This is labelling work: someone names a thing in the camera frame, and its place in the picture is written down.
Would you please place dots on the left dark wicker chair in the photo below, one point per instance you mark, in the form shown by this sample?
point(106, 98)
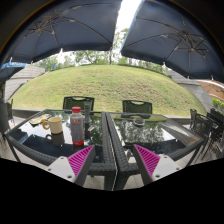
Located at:
point(78, 101)

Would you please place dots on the dark chairs at right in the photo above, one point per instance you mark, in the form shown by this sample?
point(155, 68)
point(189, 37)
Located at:
point(207, 128)

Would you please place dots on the left navy patio umbrella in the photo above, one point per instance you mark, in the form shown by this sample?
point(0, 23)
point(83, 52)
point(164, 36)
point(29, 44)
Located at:
point(67, 25)

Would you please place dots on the yellow object on table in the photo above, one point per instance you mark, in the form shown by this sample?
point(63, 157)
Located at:
point(39, 119)

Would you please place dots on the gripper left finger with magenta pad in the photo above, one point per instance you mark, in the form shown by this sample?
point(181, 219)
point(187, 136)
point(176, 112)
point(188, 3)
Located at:
point(75, 167)

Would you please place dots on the right navy patio umbrella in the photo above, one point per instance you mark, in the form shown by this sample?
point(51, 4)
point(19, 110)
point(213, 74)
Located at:
point(162, 34)

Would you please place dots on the dark wicker chair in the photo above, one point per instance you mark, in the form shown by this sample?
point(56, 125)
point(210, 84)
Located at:
point(78, 101)
point(136, 106)

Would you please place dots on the glass-top wicker table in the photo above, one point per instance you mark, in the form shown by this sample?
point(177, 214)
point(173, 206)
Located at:
point(43, 147)
point(159, 134)

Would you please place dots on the clear bottle with red cap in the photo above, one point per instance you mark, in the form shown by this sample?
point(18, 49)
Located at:
point(76, 125)

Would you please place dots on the right dark wicker chair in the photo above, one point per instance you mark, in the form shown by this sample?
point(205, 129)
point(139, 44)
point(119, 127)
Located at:
point(136, 106)

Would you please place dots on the right glass-top wicker table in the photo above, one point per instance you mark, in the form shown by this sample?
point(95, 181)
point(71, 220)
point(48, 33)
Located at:
point(159, 134)

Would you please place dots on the small dark ashtray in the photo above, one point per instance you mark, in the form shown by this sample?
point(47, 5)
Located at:
point(139, 121)

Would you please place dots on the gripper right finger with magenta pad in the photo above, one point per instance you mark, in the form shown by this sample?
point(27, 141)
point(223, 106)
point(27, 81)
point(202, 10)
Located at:
point(152, 166)

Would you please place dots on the dark chair at far left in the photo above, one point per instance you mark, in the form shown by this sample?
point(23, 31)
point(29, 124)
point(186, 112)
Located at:
point(5, 115)

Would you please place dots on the cream ceramic mug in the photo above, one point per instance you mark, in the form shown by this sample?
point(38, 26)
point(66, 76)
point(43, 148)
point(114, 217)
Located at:
point(54, 124)

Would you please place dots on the left glass-top wicker table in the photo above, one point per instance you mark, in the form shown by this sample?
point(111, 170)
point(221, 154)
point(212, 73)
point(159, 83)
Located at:
point(43, 147)

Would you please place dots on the navy patio umbrella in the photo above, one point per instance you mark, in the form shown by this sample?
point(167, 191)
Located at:
point(162, 34)
point(67, 25)

